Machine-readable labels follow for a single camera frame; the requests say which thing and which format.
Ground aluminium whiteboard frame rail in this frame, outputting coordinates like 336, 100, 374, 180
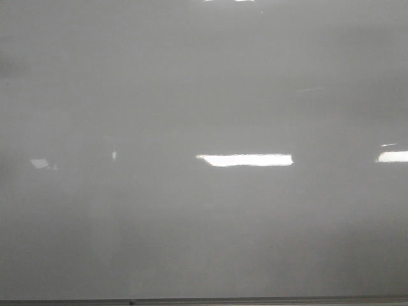
1, 295, 407, 305

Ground white whiteboard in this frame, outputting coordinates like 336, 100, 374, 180
1, 1, 407, 300

